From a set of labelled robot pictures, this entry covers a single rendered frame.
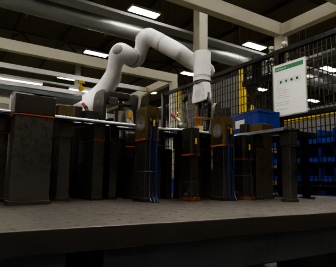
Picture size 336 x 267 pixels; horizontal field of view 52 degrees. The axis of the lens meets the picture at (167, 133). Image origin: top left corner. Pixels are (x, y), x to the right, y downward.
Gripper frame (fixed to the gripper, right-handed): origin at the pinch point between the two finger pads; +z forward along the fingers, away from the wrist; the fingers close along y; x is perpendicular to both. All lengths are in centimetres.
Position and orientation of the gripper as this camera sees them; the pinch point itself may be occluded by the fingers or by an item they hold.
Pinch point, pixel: (201, 113)
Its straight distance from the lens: 168.3
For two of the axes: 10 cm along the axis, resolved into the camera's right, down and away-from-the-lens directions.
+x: 8.4, 0.9, 5.4
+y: 5.5, -1.0, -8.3
